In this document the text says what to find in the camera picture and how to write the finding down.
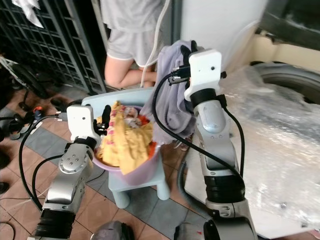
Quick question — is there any person in grey clothes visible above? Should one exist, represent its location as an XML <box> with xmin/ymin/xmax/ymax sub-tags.
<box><xmin>99</xmin><ymin>0</ymin><xmax>174</xmax><ymax>90</ymax></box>

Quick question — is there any white hanging cloth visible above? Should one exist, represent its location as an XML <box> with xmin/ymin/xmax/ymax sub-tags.
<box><xmin>12</xmin><ymin>0</ymin><xmax>44</xmax><ymax>29</ymax></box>

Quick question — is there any white water hose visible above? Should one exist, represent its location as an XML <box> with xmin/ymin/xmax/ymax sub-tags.
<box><xmin>140</xmin><ymin>0</ymin><xmax>174</xmax><ymax>89</ymax></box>

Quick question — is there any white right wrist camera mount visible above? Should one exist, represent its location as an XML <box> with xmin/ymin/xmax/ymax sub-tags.
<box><xmin>183</xmin><ymin>48</ymin><xmax>224</xmax><ymax>104</ymax></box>

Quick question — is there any light blue plastic stool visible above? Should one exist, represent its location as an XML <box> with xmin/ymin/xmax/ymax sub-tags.
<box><xmin>81</xmin><ymin>87</ymin><xmax>172</xmax><ymax>210</ymax></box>

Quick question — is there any clear bubble wrap sheet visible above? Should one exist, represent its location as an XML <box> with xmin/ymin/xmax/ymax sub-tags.
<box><xmin>222</xmin><ymin>64</ymin><xmax>320</xmax><ymax>217</ymax></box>

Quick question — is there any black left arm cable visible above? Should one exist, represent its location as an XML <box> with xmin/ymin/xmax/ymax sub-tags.
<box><xmin>19</xmin><ymin>112</ymin><xmax>69</xmax><ymax>212</ymax></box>

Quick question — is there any white washing machine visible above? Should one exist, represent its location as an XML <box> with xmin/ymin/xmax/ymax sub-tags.
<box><xmin>179</xmin><ymin>0</ymin><xmax>320</xmax><ymax>239</ymax></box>

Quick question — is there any black bicycle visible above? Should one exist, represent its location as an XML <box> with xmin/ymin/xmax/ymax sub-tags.
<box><xmin>0</xmin><ymin>54</ymin><xmax>31</xmax><ymax>112</ymax></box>

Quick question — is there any grey corrugated drain hose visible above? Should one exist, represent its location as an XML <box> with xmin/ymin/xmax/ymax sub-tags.
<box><xmin>176</xmin><ymin>159</ymin><xmax>207</xmax><ymax>213</ymax></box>

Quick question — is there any red patterned cloth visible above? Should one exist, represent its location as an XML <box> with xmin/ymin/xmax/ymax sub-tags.
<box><xmin>122</xmin><ymin>105</ymin><xmax>154</xmax><ymax>128</ymax></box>

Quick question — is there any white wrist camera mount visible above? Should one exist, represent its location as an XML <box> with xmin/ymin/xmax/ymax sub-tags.
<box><xmin>66</xmin><ymin>104</ymin><xmax>102</xmax><ymax>147</ymax></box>
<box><xmin>183</xmin><ymin>48</ymin><xmax>224</xmax><ymax>104</ymax></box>

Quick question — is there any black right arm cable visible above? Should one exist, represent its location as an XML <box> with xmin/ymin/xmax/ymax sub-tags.
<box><xmin>152</xmin><ymin>69</ymin><xmax>247</xmax><ymax>180</ymax></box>

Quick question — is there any black metal grid gate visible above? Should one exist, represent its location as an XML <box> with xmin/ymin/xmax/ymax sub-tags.
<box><xmin>0</xmin><ymin>0</ymin><xmax>107</xmax><ymax>97</ymax></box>

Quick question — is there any grey cloth garment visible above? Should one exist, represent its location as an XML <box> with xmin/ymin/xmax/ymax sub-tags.
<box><xmin>138</xmin><ymin>41</ymin><xmax>196</xmax><ymax>143</ymax></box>

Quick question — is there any grey robot left foot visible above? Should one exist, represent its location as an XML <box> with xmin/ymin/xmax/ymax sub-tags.
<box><xmin>90</xmin><ymin>220</ymin><xmax>132</xmax><ymax>240</ymax></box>

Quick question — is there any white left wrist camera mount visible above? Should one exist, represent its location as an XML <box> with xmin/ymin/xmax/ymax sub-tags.
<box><xmin>66</xmin><ymin>104</ymin><xmax>102</xmax><ymax>147</ymax></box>

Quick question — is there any black sandal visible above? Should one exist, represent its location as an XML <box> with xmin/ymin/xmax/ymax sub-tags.
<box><xmin>50</xmin><ymin>97</ymin><xmax>82</xmax><ymax>113</ymax></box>

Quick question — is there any yellow cloth garment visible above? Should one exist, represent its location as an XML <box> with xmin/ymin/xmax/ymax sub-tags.
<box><xmin>97</xmin><ymin>100</ymin><xmax>155</xmax><ymax>176</ymax></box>

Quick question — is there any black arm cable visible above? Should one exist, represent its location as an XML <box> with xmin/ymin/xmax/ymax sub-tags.
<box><xmin>152</xmin><ymin>69</ymin><xmax>247</xmax><ymax>180</ymax></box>
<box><xmin>19</xmin><ymin>112</ymin><xmax>69</xmax><ymax>212</ymax></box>

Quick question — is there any purple plastic basin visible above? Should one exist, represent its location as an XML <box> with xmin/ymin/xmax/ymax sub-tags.
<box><xmin>92</xmin><ymin>104</ymin><xmax>164</xmax><ymax>187</ymax></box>

